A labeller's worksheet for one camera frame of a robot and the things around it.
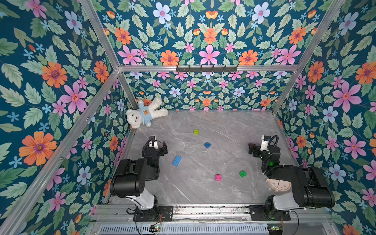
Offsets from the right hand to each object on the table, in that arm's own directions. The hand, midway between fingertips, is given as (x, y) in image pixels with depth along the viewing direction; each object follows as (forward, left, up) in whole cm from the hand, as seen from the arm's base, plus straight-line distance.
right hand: (260, 142), depth 92 cm
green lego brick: (-18, +13, -7) cm, 23 cm away
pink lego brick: (-21, +27, -6) cm, 35 cm away
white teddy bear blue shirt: (+22, +82, +2) cm, 85 cm away
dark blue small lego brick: (+1, +34, -6) cm, 35 cm away
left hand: (-1, +67, +2) cm, 67 cm away
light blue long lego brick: (-11, +54, -6) cm, 55 cm away
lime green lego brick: (+13, +42, -6) cm, 44 cm away
